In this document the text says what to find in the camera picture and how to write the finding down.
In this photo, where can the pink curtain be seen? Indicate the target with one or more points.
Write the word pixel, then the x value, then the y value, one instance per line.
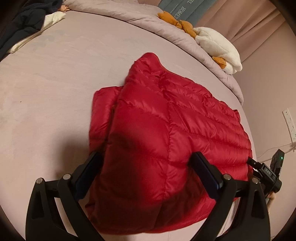
pixel 246 24

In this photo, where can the blue grey curtain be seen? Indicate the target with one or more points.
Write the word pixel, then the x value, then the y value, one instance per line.
pixel 187 10

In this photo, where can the white power strip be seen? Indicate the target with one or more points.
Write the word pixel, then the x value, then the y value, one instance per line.
pixel 290 124

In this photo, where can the lilac duvet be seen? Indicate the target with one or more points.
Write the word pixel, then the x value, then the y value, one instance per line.
pixel 146 17

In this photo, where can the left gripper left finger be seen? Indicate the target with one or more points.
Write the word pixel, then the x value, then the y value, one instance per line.
pixel 43 221

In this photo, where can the pink bed sheet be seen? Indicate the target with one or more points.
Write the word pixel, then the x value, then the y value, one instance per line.
pixel 47 88

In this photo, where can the dark navy garment right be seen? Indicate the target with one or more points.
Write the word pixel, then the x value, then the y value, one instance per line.
pixel 28 21

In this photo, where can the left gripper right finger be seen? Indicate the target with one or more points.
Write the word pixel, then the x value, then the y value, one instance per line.
pixel 251 220

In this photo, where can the red puffer jacket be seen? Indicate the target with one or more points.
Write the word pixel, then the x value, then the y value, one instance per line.
pixel 146 130

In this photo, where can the white goose plush toy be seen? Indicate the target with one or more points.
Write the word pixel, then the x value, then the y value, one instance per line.
pixel 212 42

